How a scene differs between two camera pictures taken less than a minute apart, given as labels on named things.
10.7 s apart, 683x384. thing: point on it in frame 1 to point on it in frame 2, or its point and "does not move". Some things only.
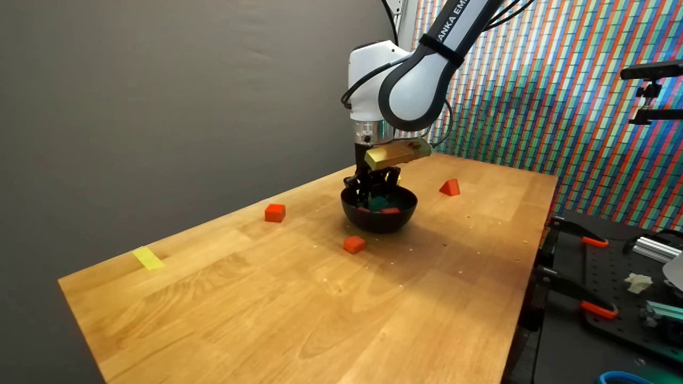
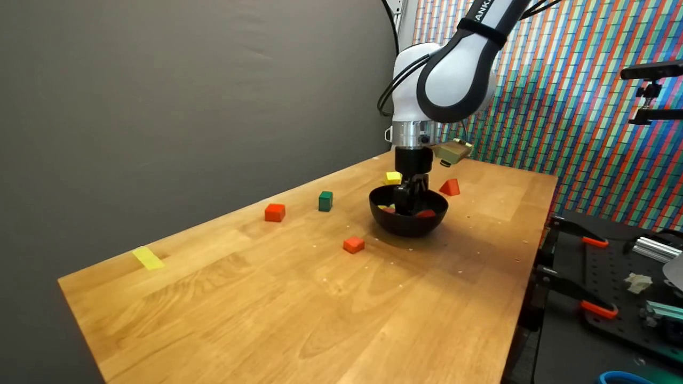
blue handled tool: x=618 y=376 does not move
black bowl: x=383 y=213 to x=409 y=213
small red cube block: x=355 y=244 does not move
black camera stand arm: x=651 y=71 does not move
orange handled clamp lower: x=572 y=292 does not move
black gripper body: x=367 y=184 to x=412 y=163
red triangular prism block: x=452 y=187 does not move
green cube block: x=378 y=200 to x=325 y=200
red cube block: x=275 y=212 does not move
